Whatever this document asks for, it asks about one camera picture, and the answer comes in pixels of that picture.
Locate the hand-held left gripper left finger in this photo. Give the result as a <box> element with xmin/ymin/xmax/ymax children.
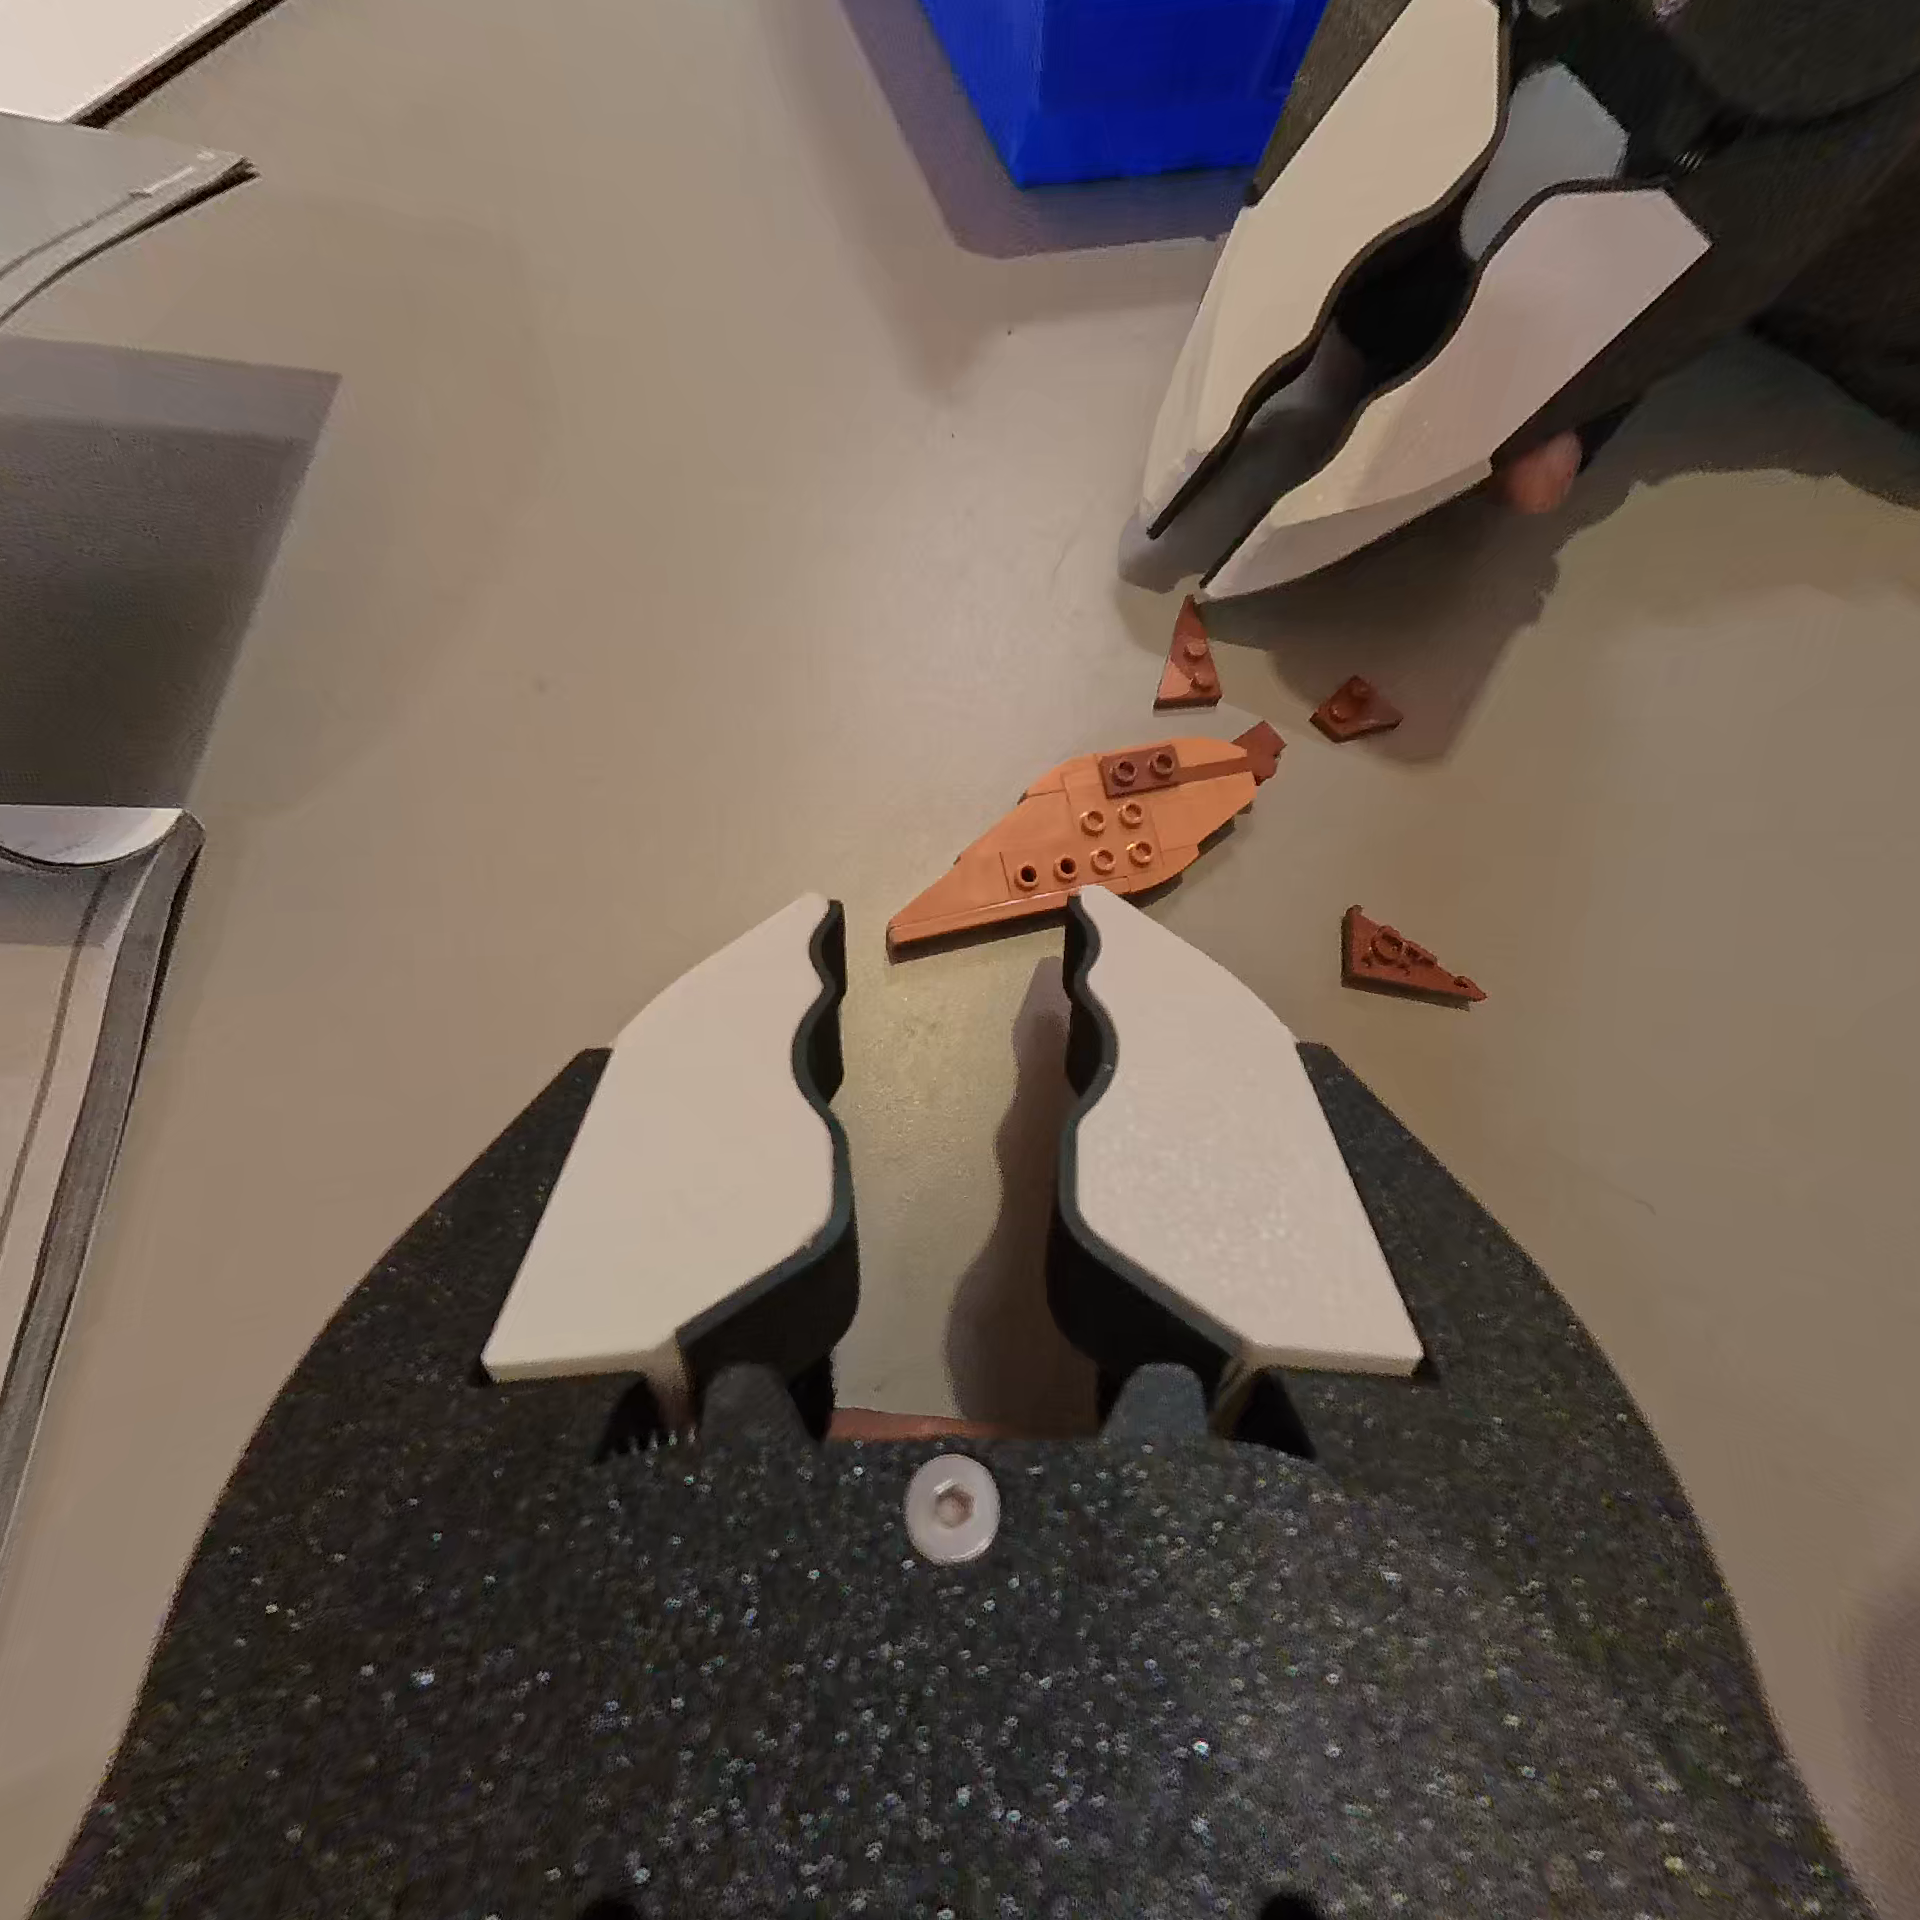
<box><xmin>477</xmin><ymin>893</ymin><xmax>863</xmax><ymax>1419</ymax></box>

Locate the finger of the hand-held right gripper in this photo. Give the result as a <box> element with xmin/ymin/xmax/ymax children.
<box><xmin>1198</xmin><ymin>177</ymin><xmax>1715</xmax><ymax>605</ymax></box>
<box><xmin>1136</xmin><ymin>0</ymin><xmax>1509</xmax><ymax>541</ymax></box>

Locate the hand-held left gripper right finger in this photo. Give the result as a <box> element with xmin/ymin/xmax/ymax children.
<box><xmin>1054</xmin><ymin>882</ymin><xmax>1427</xmax><ymax>1430</ymax></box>

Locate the large orange brick plate assembly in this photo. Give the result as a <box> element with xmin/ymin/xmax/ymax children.
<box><xmin>882</xmin><ymin>721</ymin><xmax>1290</xmax><ymax>959</ymax></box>

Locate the person's right forearm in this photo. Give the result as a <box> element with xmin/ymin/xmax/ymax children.
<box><xmin>1612</xmin><ymin>0</ymin><xmax>1920</xmax><ymax>519</ymax></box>

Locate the person's right hand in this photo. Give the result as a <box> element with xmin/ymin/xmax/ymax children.
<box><xmin>1487</xmin><ymin>335</ymin><xmax>1659</xmax><ymax>519</ymax></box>

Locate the blue plastic bin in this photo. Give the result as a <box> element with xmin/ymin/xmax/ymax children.
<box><xmin>914</xmin><ymin>0</ymin><xmax>1339</xmax><ymax>191</ymax></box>

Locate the grey board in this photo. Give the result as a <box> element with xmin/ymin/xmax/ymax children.
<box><xmin>0</xmin><ymin>111</ymin><xmax>261</xmax><ymax>326</ymax></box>
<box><xmin>0</xmin><ymin>799</ymin><xmax>208</xmax><ymax>1569</ymax></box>
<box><xmin>0</xmin><ymin>335</ymin><xmax>343</xmax><ymax>817</ymax></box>

